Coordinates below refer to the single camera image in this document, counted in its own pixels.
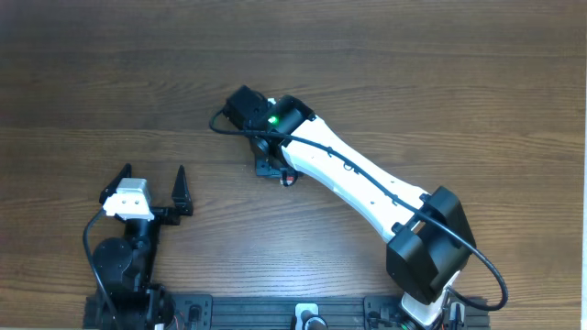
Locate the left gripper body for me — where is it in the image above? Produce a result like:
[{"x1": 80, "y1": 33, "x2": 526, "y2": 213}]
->
[{"x1": 151, "y1": 206, "x2": 185, "y2": 226}]

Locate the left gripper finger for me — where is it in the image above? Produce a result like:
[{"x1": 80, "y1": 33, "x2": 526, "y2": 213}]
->
[
  {"x1": 98, "y1": 162, "x2": 134, "y2": 205},
  {"x1": 171, "y1": 164, "x2": 195, "y2": 217}
]

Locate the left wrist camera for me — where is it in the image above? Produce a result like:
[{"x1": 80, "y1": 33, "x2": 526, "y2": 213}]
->
[{"x1": 101, "y1": 177, "x2": 156, "y2": 223}]

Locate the mounting rail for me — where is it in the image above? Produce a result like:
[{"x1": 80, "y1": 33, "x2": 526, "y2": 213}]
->
[{"x1": 84, "y1": 294, "x2": 491, "y2": 330}]

